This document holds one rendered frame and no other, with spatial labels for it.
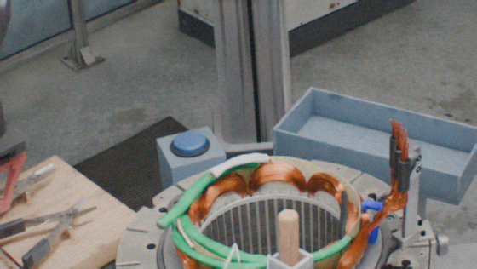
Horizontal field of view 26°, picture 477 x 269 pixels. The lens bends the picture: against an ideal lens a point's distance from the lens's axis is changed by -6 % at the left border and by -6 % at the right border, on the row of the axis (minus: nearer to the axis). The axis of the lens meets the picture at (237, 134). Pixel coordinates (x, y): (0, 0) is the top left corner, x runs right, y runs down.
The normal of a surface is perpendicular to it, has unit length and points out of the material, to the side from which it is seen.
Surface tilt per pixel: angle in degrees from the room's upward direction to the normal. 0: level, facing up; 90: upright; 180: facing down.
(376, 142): 0
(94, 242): 0
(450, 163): 0
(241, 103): 90
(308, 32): 90
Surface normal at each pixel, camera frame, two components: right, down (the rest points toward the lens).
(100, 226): -0.07, -0.83
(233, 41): 0.04, 0.55
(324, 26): 0.63, 0.40
